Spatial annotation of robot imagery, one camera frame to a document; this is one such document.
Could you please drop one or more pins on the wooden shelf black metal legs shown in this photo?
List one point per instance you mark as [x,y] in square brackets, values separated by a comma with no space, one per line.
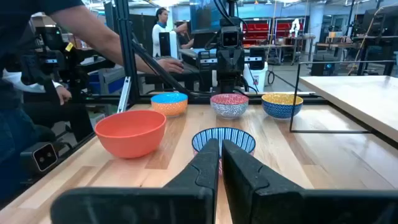
[357,96]

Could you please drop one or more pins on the silver aluminium bracket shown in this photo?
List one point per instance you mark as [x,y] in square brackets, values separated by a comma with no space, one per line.
[124,93]

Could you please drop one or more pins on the small orange bowl blue inside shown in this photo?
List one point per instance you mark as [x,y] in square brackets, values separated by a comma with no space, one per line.
[169,107]

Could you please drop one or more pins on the red storage bin rack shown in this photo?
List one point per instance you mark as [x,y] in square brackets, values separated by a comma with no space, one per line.
[261,29]

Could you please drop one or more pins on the person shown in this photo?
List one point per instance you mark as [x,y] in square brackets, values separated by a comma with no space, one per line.
[63,95]
[93,34]
[158,34]

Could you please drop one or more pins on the blue crate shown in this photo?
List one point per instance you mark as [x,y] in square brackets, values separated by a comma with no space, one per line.
[105,81]

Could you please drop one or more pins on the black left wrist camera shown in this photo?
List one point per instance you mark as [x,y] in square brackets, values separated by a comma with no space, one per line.
[230,38]

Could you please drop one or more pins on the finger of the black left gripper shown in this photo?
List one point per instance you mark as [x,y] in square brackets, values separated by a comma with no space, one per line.
[224,63]
[237,63]

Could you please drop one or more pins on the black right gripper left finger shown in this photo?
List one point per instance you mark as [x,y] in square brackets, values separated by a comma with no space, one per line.
[186,202]

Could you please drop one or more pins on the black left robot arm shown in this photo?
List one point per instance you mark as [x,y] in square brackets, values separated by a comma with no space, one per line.
[231,87]

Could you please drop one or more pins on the small blue bowl yellow inside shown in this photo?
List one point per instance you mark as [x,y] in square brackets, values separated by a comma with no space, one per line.
[281,110]

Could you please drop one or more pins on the small blue striped bowl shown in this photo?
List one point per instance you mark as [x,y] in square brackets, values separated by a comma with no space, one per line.
[224,135]

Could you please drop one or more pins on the workbench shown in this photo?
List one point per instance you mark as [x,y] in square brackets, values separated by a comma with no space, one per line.
[273,46]

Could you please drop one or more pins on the black table-level camera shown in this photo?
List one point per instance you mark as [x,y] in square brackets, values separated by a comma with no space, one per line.
[42,157]

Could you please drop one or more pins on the white bin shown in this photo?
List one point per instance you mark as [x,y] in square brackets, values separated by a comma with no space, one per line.
[258,77]

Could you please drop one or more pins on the black aluminium rig frame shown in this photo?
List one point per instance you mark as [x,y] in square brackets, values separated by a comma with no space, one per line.
[127,46]

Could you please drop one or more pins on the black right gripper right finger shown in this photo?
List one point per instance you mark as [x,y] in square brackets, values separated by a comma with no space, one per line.
[264,202]

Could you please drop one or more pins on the small grey bowl red inside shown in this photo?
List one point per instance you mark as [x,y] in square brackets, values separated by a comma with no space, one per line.
[229,109]

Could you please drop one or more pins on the dark computer monitor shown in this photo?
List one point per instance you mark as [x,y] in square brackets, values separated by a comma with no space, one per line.
[203,15]

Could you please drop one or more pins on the large coral red bowl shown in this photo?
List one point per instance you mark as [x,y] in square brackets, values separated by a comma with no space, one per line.
[130,137]

